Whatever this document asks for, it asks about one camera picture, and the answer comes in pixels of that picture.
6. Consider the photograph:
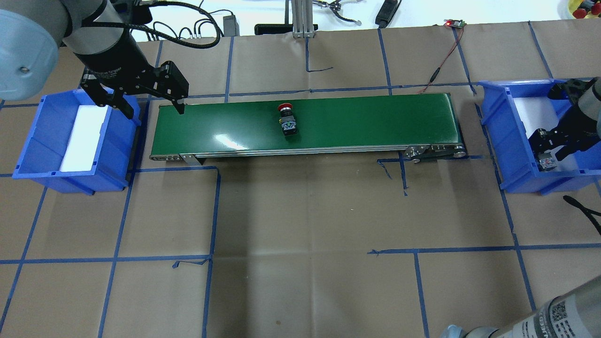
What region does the blue left storage bin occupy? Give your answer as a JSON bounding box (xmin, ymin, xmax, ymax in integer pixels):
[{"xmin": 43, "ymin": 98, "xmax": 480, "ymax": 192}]
[{"xmin": 12, "ymin": 89, "xmax": 141, "ymax": 195}]

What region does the red mushroom push button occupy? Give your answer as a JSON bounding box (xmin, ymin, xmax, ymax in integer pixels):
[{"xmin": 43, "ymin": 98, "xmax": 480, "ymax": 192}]
[{"xmin": 277, "ymin": 102, "xmax": 298, "ymax": 137}]

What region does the green conveyor belt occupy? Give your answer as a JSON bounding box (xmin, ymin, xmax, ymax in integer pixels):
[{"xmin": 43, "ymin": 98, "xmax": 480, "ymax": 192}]
[{"xmin": 149, "ymin": 93, "xmax": 467, "ymax": 162}]

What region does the aluminium frame post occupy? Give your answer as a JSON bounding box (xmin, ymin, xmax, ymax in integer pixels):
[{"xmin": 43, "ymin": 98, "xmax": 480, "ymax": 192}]
[{"xmin": 291, "ymin": 0, "xmax": 315, "ymax": 38}]

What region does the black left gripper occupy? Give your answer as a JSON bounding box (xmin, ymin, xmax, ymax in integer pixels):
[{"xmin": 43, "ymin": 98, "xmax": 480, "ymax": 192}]
[{"xmin": 81, "ymin": 52, "xmax": 189, "ymax": 120}]

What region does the black power adapter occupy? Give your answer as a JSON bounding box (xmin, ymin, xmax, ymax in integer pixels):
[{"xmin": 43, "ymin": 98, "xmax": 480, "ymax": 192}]
[{"xmin": 223, "ymin": 15, "xmax": 240, "ymax": 37}]

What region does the yellow tray of buttons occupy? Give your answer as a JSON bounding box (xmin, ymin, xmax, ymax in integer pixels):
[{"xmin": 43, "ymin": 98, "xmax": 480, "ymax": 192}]
[{"xmin": 567, "ymin": 0, "xmax": 601, "ymax": 19}]

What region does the blue storage bin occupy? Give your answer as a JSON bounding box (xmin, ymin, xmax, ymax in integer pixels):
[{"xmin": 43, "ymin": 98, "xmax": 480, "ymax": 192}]
[
  {"xmin": 12, "ymin": 89, "xmax": 141, "ymax": 195},
  {"xmin": 479, "ymin": 79, "xmax": 600, "ymax": 195}
]

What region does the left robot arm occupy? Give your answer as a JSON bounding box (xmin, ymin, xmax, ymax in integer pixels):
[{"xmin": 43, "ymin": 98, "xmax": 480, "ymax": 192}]
[{"xmin": 0, "ymin": 0, "xmax": 189, "ymax": 118}]

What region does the blue right storage bin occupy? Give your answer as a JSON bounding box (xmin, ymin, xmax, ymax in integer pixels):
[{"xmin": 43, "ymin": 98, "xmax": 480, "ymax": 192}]
[{"xmin": 479, "ymin": 79, "xmax": 600, "ymax": 195}]

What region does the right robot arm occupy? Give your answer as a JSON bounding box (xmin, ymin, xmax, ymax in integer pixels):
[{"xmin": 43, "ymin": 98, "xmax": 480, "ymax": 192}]
[{"xmin": 68, "ymin": 86, "xmax": 600, "ymax": 338}]

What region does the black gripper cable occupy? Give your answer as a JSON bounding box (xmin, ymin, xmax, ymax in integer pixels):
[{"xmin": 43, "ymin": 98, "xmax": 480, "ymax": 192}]
[{"xmin": 127, "ymin": 0, "xmax": 223, "ymax": 50}]

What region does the red black wire pair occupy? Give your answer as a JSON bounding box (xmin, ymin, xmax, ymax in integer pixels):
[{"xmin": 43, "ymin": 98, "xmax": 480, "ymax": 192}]
[{"xmin": 418, "ymin": 19, "xmax": 468, "ymax": 94}]

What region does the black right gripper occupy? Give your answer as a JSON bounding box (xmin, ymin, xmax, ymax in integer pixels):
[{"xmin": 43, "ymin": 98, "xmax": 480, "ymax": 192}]
[{"xmin": 528, "ymin": 79, "xmax": 600, "ymax": 162}]

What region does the yellow mushroom push button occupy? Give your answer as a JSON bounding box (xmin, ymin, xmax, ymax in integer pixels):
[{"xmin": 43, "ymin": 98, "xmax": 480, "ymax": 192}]
[{"xmin": 537, "ymin": 153, "xmax": 558, "ymax": 172}]

